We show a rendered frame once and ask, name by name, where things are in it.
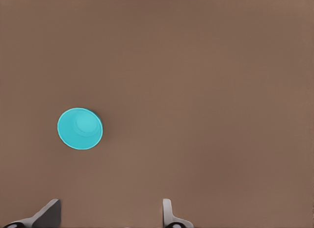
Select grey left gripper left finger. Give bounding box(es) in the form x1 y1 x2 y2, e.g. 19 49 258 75
0 199 62 228

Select blue bowl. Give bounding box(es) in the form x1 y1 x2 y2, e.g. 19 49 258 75
57 107 104 151

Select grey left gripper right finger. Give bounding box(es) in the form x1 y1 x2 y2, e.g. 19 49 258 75
162 198 195 228

